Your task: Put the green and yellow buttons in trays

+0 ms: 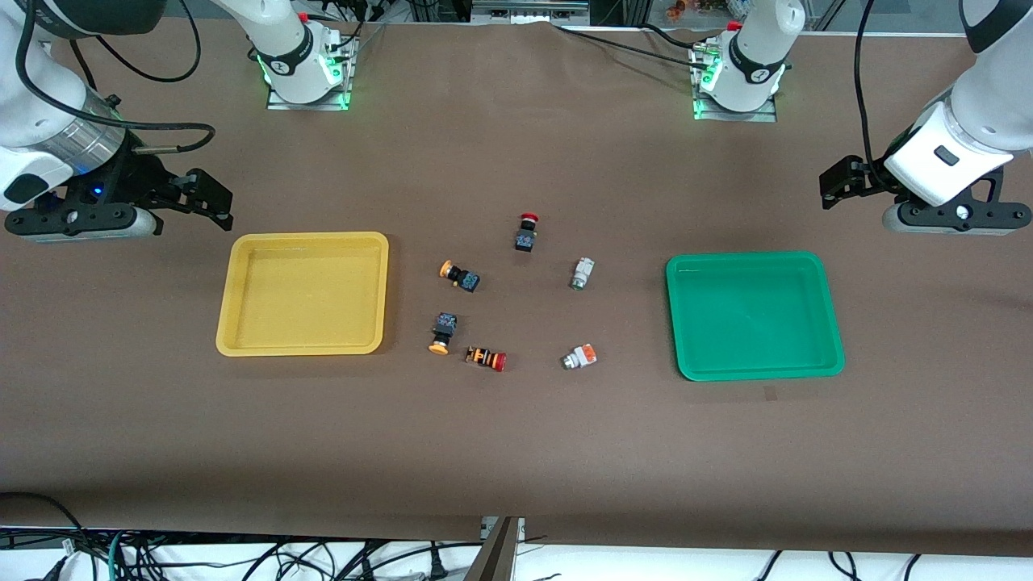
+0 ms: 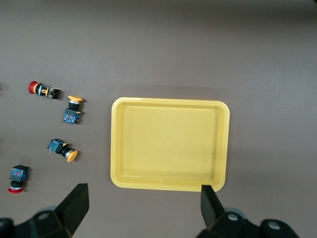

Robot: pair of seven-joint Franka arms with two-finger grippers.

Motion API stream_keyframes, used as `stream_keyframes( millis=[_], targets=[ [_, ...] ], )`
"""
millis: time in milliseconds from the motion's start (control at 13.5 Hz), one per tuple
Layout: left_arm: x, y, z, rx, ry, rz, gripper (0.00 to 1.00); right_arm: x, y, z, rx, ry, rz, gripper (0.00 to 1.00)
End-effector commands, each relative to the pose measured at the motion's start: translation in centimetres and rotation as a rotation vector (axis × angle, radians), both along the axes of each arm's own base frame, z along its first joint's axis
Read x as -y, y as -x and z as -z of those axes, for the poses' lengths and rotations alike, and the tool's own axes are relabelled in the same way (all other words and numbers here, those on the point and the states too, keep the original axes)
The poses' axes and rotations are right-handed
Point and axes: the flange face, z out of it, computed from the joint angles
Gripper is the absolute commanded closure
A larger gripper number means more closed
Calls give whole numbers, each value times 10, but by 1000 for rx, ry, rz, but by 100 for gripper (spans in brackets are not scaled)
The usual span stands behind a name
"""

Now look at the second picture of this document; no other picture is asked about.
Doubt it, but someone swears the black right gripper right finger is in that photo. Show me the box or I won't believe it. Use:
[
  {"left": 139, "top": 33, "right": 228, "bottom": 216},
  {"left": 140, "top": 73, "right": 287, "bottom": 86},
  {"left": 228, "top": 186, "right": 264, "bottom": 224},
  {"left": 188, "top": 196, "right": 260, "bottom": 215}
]
[{"left": 198, "top": 184, "right": 261, "bottom": 238}]

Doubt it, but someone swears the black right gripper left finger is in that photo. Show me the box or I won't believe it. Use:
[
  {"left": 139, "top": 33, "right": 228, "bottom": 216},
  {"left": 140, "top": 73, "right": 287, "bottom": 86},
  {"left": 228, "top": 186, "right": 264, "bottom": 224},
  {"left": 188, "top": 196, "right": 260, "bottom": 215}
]
[{"left": 28, "top": 183, "right": 90, "bottom": 238}]

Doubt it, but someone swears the yellow mushroom push button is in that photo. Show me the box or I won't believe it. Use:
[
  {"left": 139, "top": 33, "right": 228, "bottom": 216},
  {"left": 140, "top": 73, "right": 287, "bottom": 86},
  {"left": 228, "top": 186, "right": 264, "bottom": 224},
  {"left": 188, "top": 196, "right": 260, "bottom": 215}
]
[
  {"left": 62, "top": 95, "right": 84, "bottom": 124},
  {"left": 47, "top": 138, "right": 78, "bottom": 163}
]

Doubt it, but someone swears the red button blue-black body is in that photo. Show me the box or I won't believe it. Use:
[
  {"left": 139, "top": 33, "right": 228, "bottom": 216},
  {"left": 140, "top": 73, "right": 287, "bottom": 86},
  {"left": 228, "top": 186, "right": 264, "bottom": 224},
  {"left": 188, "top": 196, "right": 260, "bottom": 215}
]
[{"left": 7, "top": 164, "right": 31, "bottom": 194}]

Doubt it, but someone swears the yellow plastic tray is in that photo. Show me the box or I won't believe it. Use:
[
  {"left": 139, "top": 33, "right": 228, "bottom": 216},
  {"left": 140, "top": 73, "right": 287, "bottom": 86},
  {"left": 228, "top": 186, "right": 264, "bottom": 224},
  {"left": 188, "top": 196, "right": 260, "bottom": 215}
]
[{"left": 110, "top": 97, "right": 230, "bottom": 193}]

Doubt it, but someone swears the red button orange-striped body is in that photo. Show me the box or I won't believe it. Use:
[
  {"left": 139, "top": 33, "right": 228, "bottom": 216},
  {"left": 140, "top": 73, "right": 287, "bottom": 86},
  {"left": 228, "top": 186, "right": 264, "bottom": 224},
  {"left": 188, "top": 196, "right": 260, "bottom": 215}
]
[{"left": 27, "top": 80, "right": 61, "bottom": 100}]

